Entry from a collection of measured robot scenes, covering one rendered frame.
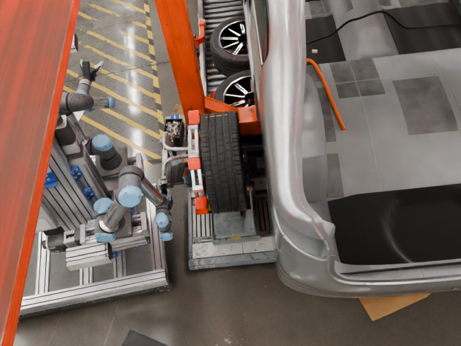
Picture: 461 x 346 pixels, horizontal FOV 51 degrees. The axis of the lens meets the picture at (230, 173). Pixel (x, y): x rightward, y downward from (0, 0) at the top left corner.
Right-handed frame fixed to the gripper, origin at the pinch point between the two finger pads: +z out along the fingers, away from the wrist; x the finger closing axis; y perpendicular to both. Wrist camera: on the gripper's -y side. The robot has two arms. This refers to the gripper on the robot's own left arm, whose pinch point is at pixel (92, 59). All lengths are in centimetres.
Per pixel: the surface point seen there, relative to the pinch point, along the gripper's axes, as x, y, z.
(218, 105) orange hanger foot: 88, 33, -3
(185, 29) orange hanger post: 67, -43, -14
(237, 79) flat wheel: 100, 60, 54
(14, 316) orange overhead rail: 85, -188, -234
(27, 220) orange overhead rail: 83, -189, -224
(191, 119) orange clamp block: 73, 5, -42
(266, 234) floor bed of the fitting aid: 132, 100, -70
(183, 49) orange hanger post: 66, -28, -14
